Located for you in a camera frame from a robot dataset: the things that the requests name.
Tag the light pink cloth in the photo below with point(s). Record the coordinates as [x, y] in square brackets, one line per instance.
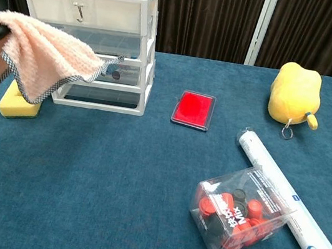
[45, 51]

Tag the clear box of red caps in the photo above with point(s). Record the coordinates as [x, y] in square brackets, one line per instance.
[239, 218]

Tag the yellow sponge block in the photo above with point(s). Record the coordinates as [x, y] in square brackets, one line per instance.
[14, 106]

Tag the white plastic drawer organizer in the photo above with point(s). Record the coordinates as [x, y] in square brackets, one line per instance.
[114, 12]

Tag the dark brown curtain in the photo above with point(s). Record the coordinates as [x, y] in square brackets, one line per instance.
[202, 16]

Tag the red ink pad case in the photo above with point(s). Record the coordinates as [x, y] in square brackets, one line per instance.
[193, 108]

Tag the yellow plush toy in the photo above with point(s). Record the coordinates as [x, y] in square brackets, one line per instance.
[294, 94]

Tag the white rolled paper tube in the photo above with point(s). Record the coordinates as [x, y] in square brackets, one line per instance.
[275, 173]

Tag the white frame pole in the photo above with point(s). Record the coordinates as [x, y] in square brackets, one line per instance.
[260, 29]

